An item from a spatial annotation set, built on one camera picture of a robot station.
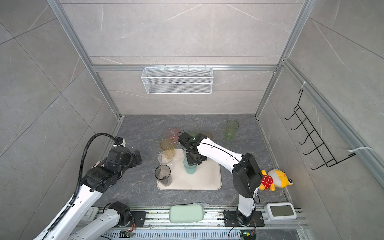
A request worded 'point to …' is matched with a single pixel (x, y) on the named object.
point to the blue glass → (184, 152)
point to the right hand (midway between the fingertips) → (197, 162)
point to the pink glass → (172, 133)
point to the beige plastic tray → (208, 176)
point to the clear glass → (165, 157)
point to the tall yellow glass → (167, 144)
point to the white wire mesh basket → (177, 80)
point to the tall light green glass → (231, 129)
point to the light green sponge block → (185, 213)
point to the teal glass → (190, 169)
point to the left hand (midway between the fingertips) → (132, 152)
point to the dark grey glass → (163, 174)
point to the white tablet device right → (280, 211)
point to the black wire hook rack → (313, 136)
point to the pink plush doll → (96, 164)
